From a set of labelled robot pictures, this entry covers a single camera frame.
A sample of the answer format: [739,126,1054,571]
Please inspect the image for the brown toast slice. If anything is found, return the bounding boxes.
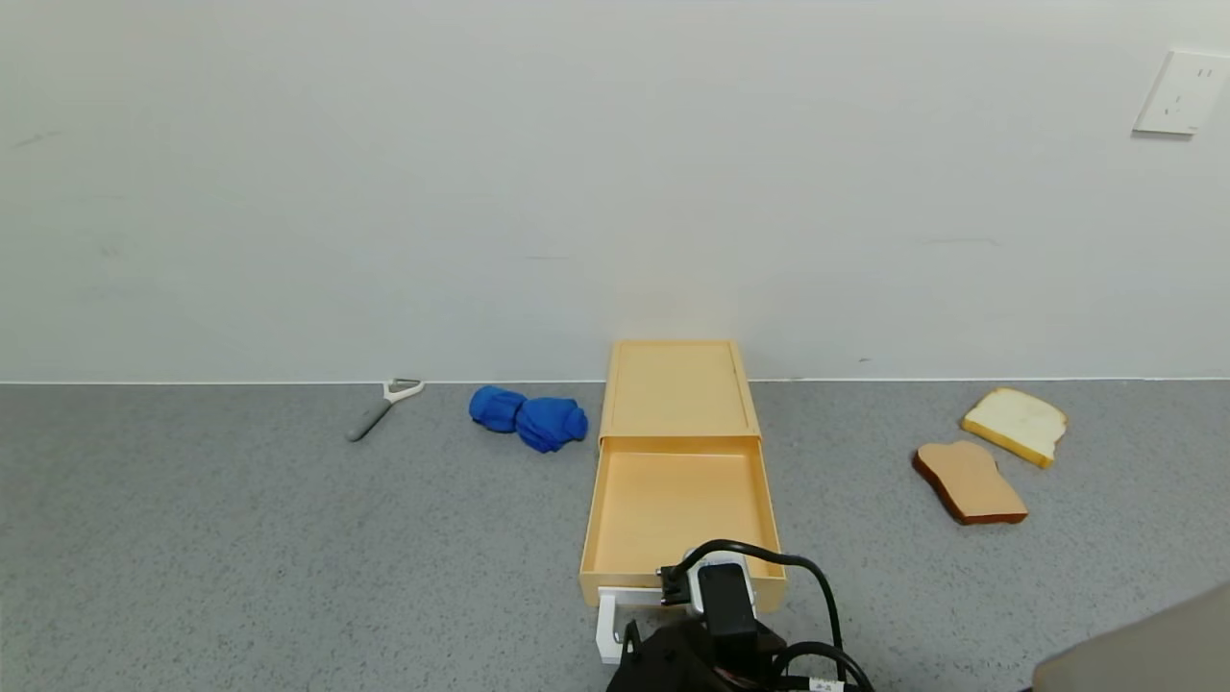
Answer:
[911,440,1029,526]

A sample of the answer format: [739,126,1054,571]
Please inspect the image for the black camera cable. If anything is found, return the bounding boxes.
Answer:
[663,539,850,692]

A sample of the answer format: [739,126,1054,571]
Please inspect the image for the white wall socket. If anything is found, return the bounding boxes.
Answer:
[1132,48,1230,136]

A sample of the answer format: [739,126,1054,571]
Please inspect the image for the yellow drawer cabinet case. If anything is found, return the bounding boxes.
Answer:
[598,338,763,445]

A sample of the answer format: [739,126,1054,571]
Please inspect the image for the white bread slice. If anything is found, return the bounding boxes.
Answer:
[959,387,1069,470]

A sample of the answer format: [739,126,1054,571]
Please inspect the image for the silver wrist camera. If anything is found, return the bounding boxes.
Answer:
[659,550,762,643]

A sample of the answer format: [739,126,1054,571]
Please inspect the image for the grey and white peeler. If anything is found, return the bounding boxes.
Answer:
[346,378,426,443]

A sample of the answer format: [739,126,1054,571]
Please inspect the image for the blue crumpled cloth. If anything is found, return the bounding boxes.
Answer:
[468,385,589,454]

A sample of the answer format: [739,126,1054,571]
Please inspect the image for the yellow drawer with white handle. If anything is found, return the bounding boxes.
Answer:
[579,434,789,666]

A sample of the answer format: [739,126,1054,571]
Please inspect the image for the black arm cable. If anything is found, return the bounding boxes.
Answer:
[769,640,877,692]

